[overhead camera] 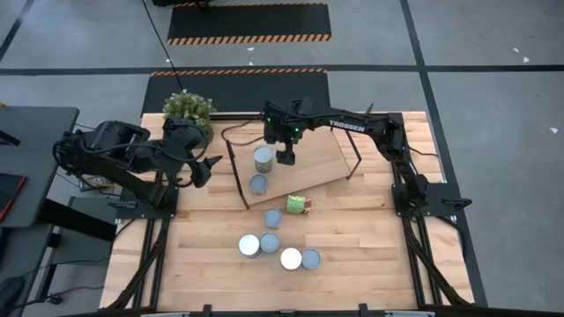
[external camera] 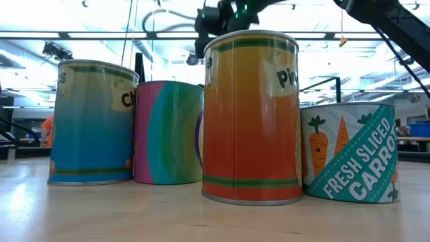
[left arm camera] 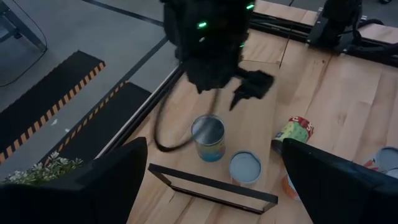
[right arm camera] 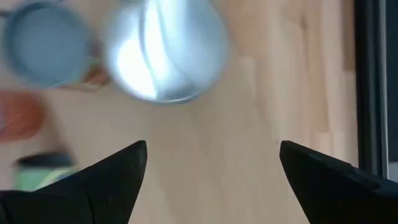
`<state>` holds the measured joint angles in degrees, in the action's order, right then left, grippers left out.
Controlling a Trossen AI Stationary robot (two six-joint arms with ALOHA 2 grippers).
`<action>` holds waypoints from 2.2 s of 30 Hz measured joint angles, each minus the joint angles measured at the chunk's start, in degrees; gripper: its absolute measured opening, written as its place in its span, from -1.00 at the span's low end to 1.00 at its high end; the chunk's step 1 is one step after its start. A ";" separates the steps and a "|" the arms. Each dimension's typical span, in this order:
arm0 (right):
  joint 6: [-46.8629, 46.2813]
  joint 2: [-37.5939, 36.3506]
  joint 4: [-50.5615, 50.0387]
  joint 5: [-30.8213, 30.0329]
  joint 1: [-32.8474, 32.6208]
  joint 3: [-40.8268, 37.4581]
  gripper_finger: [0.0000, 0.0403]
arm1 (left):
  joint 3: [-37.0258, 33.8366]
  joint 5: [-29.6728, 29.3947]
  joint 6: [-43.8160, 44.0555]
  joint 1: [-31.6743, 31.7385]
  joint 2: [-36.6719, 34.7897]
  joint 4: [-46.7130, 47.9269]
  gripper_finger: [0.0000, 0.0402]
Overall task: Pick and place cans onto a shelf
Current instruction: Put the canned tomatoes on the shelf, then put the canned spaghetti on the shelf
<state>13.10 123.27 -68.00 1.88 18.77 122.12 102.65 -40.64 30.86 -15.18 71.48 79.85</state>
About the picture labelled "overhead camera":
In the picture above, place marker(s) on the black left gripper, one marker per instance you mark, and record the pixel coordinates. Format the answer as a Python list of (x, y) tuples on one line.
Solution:
[(183, 136)]

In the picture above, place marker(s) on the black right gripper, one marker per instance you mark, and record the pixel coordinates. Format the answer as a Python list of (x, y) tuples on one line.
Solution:
[(279, 125)]

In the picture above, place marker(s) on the can with yellow-orange label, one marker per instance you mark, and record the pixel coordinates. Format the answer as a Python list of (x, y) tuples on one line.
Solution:
[(263, 158)]

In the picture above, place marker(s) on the grey-lid tin can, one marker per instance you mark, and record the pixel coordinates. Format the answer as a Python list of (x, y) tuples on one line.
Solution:
[(311, 259), (269, 242), (258, 184)]

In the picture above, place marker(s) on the can with green label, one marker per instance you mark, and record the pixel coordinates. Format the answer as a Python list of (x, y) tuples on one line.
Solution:
[(296, 204)]

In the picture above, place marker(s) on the can with multicolour tomatoes label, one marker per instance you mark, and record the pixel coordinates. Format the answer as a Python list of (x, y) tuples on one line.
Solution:
[(272, 218)]

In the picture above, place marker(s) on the silver-lid can blue label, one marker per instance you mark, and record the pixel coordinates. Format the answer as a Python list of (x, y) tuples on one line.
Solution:
[(249, 245)]

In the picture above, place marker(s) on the white-lid can orange label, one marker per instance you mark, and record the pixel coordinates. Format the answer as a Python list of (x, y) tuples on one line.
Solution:
[(291, 258)]

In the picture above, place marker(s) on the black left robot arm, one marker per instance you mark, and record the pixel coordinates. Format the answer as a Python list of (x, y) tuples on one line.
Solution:
[(110, 163)]

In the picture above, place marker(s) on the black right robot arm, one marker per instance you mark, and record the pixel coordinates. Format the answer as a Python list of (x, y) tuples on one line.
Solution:
[(352, 125)]

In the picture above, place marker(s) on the black mat with hazard stripes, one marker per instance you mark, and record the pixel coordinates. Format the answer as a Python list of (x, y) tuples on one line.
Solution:
[(249, 22), (264, 90)]

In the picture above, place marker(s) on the potted green plant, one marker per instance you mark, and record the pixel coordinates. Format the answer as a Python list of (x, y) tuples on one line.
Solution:
[(189, 108)]

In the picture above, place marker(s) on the black power brick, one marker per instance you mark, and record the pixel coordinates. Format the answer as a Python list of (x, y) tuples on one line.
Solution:
[(92, 182)]

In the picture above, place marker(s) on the black desk foot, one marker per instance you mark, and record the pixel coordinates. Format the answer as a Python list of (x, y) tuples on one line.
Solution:
[(75, 218)]

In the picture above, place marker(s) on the black desk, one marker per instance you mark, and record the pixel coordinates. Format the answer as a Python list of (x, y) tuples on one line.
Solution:
[(39, 154)]

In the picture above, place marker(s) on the small black device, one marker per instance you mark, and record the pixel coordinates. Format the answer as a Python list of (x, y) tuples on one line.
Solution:
[(9, 138)]

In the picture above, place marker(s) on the red-edged tablet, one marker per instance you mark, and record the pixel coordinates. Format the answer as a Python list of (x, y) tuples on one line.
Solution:
[(6, 193)]

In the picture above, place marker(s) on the wooden shelf with black frame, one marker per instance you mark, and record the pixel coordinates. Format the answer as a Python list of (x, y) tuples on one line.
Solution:
[(308, 167)]

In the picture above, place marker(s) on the black aluminium table frame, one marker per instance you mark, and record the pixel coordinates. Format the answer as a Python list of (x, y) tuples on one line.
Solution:
[(238, 116)]

